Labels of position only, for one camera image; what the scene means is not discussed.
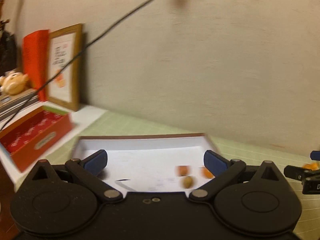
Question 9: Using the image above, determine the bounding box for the orange carrot chunk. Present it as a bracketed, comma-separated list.
[176, 165, 191, 177]

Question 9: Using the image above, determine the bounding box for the green white grid tablecloth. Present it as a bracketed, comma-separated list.
[15, 110, 320, 240]

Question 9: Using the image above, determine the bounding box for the brown white shallow box tray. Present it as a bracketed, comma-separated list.
[71, 133, 219, 194]

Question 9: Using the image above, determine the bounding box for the yellow plush toy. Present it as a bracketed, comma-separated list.
[1, 71, 29, 95]

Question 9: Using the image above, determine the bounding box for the orange mandarin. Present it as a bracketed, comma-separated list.
[200, 167, 215, 179]
[302, 162, 319, 171]

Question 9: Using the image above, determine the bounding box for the stack of books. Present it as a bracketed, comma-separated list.
[0, 88, 35, 121]

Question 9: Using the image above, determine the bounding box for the black hanging bag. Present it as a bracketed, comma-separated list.
[0, 31, 17, 76]

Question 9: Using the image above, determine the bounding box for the green-brown kiwi fruit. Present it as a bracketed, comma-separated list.
[181, 176, 196, 189]

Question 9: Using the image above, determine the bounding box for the wooden framed calligraphy picture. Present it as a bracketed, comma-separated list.
[46, 23, 83, 111]

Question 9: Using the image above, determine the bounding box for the thin black cable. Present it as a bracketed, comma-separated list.
[0, 0, 266, 132]

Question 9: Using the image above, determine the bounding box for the red cloth book box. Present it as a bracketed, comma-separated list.
[1, 106, 72, 172]

